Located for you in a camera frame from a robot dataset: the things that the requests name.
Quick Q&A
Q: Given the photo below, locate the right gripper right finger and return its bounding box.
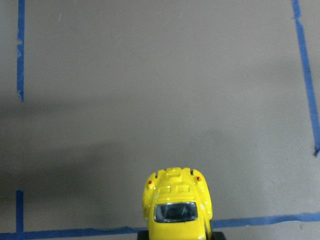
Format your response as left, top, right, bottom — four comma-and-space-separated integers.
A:
212, 231, 225, 240

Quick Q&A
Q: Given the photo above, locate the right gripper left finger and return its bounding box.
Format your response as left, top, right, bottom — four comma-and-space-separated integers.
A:
136, 231, 149, 240

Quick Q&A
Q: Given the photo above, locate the yellow beetle toy car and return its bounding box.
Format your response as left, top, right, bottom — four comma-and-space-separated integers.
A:
142, 167, 213, 240

